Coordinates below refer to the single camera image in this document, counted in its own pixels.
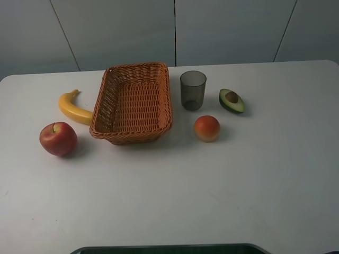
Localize yellow banana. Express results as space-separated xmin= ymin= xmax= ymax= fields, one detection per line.
xmin=58 ymin=89 xmax=93 ymax=125

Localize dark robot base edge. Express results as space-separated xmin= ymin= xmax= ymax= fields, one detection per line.
xmin=72 ymin=243 xmax=269 ymax=254

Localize brown wicker basket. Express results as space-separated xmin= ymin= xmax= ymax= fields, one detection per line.
xmin=90 ymin=62 xmax=173 ymax=145

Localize orange red peach fruit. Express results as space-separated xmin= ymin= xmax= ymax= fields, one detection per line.
xmin=194 ymin=115 xmax=221 ymax=142

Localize grey translucent plastic cup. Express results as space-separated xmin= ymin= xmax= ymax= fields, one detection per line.
xmin=180 ymin=70 xmax=207 ymax=111

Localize halved avocado with pit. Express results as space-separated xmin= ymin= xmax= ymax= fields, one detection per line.
xmin=219 ymin=88 xmax=245 ymax=114

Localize red apple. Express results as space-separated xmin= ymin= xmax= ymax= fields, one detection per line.
xmin=39 ymin=122 xmax=77 ymax=157

